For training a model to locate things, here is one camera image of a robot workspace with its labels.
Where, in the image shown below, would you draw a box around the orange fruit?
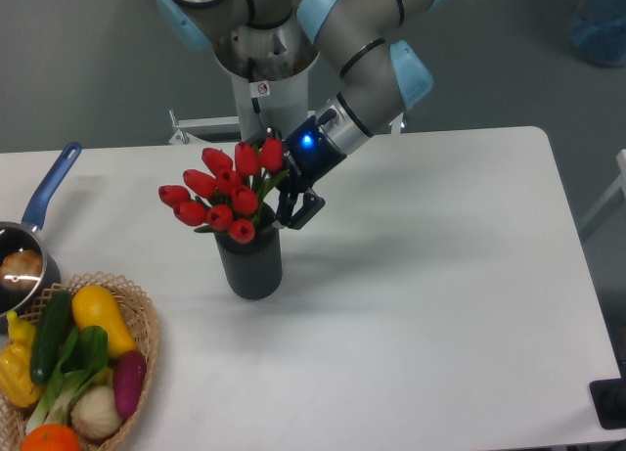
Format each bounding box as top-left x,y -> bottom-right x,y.
20,424 -> 80,451

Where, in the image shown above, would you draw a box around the brown bun in pan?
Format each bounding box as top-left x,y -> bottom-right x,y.
1,249 -> 43,292

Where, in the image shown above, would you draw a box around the dark grey ribbed vase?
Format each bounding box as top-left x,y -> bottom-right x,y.
215,203 -> 283,300

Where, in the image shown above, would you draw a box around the woven wicker basket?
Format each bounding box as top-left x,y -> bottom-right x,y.
19,272 -> 159,450

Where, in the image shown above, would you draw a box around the purple eggplant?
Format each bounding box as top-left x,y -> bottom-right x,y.
113,350 -> 147,419

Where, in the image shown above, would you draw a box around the blue plastic bag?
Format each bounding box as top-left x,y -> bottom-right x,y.
568,0 -> 625,67

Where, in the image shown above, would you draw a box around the blue handled saucepan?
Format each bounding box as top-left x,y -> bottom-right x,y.
1,142 -> 82,335

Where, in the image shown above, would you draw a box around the white furniture frame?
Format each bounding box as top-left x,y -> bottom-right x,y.
578,150 -> 625,242

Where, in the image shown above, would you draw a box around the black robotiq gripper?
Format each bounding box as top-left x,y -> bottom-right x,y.
244,115 -> 347,230

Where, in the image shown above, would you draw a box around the yellow squash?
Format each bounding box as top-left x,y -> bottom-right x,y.
71,285 -> 136,359

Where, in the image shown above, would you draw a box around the black device at table edge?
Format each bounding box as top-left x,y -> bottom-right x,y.
589,379 -> 625,430

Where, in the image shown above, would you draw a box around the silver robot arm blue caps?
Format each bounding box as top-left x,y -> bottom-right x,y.
156,0 -> 441,229

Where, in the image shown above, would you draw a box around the white garlic bulb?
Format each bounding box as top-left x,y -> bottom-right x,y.
70,385 -> 123,441

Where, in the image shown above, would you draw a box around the red tulip bouquet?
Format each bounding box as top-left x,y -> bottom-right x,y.
157,135 -> 290,245

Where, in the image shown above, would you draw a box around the green bok choy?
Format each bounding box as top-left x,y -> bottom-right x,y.
25,326 -> 109,434

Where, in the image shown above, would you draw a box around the green cucumber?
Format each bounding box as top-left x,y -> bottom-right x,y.
29,291 -> 71,385

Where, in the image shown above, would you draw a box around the yellow bell pepper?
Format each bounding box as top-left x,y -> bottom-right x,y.
1,311 -> 43,409

